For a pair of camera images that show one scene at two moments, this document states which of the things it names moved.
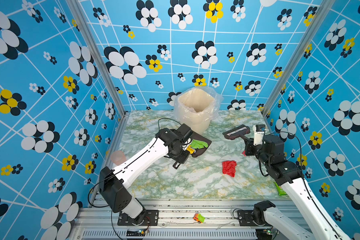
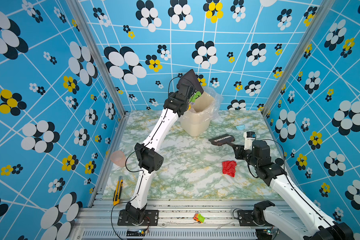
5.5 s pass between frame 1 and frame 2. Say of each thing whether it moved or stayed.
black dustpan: moved
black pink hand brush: moved
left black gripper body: moved
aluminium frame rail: stayed
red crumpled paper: stayed
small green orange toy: stayed
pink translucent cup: stayed
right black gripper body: moved
